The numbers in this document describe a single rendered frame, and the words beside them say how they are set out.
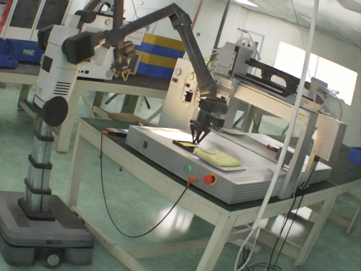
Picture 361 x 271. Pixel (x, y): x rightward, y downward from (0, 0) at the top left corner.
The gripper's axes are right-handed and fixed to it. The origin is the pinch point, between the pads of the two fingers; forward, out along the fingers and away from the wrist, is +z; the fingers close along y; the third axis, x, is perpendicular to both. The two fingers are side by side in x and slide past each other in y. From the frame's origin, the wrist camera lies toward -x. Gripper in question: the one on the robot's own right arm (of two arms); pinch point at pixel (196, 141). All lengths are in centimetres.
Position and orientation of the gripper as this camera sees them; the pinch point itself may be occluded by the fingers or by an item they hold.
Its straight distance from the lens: 215.3
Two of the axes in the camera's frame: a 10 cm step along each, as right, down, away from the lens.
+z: -2.9, 9.4, 1.9
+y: 6.8, 0.6, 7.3
